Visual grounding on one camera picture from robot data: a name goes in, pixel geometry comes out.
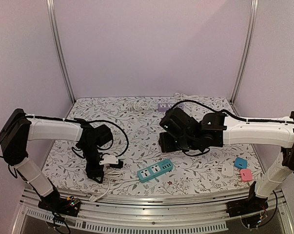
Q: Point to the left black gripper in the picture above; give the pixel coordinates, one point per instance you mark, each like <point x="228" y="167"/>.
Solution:
<point x="92" y="172"/>

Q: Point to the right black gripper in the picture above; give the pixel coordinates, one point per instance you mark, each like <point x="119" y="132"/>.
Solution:
<point x="166" y="143"/>

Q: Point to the teal power strip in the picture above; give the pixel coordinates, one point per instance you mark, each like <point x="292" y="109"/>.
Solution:
<point x="155" y="170"/>

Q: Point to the white plug adapter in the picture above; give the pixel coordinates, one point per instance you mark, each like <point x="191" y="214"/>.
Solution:
<point x="227" y="170"/>

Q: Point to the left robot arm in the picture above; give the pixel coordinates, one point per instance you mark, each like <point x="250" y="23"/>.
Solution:
<point x="21" y="147"/>

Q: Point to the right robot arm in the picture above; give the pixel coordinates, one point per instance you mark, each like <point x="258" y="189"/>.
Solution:
<point x="217" y="129"/>

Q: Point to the blue plug adapter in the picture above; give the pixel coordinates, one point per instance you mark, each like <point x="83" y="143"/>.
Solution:
<point x="240" y="163"/>

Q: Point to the pink plug adapter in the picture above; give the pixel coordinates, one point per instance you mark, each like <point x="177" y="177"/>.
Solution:
<point x="246" y="175"/>

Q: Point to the white power strip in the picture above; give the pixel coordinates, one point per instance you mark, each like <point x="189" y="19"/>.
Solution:
<point x="197" y="111"/>

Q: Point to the purple power strip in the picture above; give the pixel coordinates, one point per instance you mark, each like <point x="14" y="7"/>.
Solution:
<point x="163" y="107"/>

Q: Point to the floral patterned table mat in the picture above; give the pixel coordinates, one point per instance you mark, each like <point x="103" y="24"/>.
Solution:
<point x="135" y="126"/>

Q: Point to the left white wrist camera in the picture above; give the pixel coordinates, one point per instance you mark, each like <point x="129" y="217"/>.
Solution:
<point x="113" y="161"/>

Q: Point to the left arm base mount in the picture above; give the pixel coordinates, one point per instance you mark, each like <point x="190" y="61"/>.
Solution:
<point x="64" y="206"/>

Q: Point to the aluminium front rail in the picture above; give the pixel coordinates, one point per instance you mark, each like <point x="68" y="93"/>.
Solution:
<point x="179" y="214"/>

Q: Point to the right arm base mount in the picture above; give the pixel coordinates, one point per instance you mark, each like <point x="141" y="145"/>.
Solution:
<point x="251" y="204"/>

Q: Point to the right aluminium frame post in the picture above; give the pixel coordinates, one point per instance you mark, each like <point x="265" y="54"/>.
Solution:
<point x="246" y="51"/>

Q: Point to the aluminium frame post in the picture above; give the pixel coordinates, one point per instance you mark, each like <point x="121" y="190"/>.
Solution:
<point x="59" y="51"/>
<point x="246" y="51"/>

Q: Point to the left aluminium frame post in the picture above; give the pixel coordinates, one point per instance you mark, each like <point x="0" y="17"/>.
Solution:
<point x="59" y="51"/>

